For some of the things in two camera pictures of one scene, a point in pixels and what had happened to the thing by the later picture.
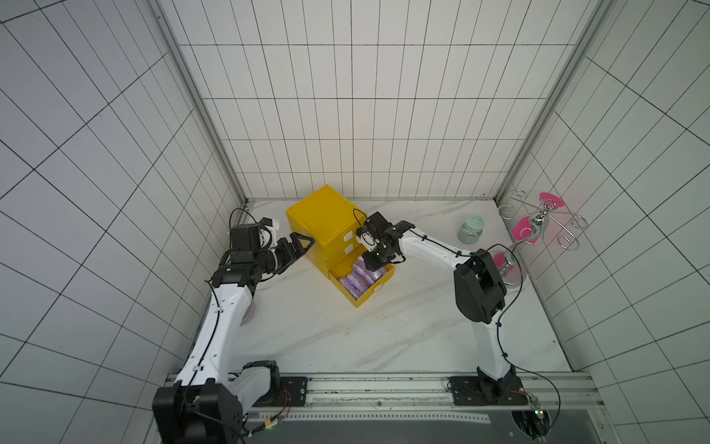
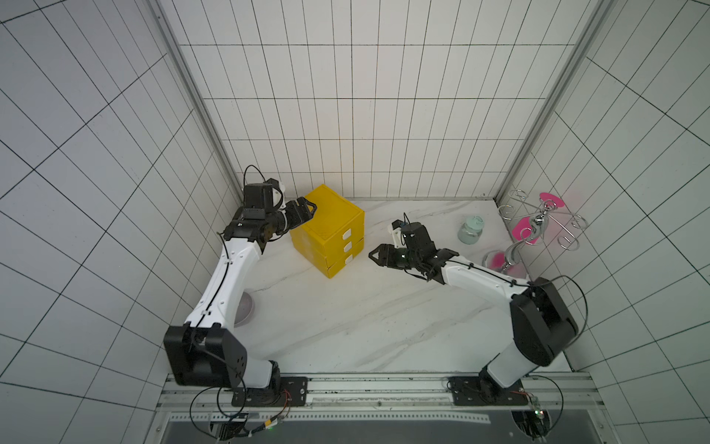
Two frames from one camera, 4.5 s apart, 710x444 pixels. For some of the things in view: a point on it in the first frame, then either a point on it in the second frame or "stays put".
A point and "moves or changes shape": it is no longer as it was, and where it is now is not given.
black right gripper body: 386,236 -> 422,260
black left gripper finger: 299,247 -> 304,203
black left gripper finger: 298,249 -> 306,217
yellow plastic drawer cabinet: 325,225 moves or changes shape
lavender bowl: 247,315 stays put
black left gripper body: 282,252 -> 292,215
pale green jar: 470,231 stays put
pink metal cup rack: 532,229 stays put
